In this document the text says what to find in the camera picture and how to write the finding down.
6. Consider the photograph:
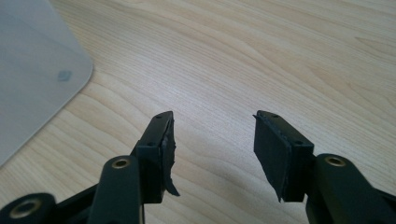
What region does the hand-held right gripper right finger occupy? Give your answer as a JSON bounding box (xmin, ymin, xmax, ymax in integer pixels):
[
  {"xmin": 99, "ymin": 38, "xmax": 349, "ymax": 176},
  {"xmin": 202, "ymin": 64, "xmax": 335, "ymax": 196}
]
[{"xmin": 252, "ymin": 110, "xmax": 316, "ymax": 203}]

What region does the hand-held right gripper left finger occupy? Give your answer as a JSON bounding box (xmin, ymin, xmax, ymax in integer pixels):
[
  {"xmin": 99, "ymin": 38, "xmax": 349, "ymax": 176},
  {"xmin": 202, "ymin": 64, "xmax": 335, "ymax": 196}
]
[{"xmin": 130, "ymin": 110, "xmax": 180, "ymax": 204}]

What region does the clear plastic storage box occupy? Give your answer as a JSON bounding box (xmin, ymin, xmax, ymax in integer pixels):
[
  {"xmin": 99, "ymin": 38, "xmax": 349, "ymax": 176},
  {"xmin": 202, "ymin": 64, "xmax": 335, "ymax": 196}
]
[{"xmin": 0, "ymin": 0, "xmax": 94, "ymax": 167}]

